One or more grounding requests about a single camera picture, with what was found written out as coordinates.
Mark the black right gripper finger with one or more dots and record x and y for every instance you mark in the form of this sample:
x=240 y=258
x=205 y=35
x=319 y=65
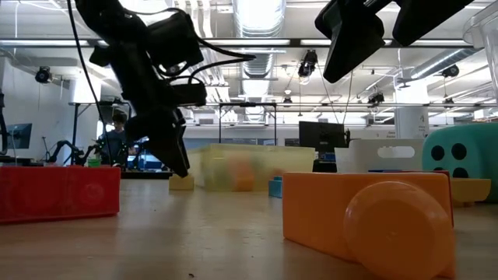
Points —
x=350 y=35
x=424 y=15

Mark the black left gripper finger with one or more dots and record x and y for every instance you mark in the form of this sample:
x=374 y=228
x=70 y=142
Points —
x=151 y=132
x=188 y=95

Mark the clear plastic container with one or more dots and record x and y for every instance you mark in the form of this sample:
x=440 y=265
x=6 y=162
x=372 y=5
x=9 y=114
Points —
x=486 y=23

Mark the yellow translucent plastic bin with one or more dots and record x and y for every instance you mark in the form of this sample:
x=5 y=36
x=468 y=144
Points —
x=214 y=163

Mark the orange red toy brick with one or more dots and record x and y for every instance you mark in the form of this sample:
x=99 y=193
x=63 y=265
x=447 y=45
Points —
x=242 y=175

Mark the yellow orange long brick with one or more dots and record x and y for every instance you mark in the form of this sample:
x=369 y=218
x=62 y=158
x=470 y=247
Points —
x=470 y=190

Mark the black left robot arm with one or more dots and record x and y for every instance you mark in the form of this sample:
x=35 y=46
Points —
x=105 y=15

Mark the black background robot arm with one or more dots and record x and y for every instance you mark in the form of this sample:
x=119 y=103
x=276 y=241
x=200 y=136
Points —
x=62 y=145

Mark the person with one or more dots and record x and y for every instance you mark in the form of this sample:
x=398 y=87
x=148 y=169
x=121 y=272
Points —
x=116 y=140

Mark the black ceiling spotlight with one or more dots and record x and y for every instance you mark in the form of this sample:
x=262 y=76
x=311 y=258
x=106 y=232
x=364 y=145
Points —
x=450 y=71
x=287 y=101
x=375 y=98
x=308 y=64
x=43 y=74

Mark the yellow square toy brick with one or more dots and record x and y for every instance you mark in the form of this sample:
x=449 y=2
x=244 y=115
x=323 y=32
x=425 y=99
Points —
x=181 y=183

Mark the green cup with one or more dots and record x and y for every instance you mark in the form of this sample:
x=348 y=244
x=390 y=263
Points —
x=94 y=162

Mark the black overhead beam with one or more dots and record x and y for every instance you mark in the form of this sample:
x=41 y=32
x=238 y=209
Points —
x=272 y=43

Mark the black monitor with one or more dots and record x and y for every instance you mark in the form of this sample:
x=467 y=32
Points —
x=321 y=136

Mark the white pillar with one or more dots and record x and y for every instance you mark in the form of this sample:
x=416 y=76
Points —
x=411 y=120

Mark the red stepped toy brick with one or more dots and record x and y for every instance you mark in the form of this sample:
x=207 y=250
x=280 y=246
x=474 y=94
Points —
x=58 y=194

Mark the blue square toy brick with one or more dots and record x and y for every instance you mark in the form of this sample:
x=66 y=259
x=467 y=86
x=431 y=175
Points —
x=275 y=188

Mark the white plastic bin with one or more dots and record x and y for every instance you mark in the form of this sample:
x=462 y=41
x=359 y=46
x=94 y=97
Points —
x=362 y=163

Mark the blue screen monitor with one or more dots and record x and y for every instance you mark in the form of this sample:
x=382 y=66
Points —
x=19 y=136

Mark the blue oval toy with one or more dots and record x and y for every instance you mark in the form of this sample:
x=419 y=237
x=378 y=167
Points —
x=379 y=170

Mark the teal foam die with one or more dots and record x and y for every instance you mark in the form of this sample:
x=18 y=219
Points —
x=478 y=155

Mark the orange brick with round disc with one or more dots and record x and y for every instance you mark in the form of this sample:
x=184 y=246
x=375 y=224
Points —
x=319 y=210

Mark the black metal frame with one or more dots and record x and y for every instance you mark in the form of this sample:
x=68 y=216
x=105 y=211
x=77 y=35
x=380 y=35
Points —
x=148 y=176

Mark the black rack frame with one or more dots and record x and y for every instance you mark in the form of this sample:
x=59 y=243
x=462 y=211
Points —
x=74 y=128
x=219 y=128

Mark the silver ventilation duct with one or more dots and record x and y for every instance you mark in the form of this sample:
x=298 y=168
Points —
x=258 y=23
x=439 y=62

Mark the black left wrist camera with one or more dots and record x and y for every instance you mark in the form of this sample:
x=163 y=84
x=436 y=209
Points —
x=175 y=43

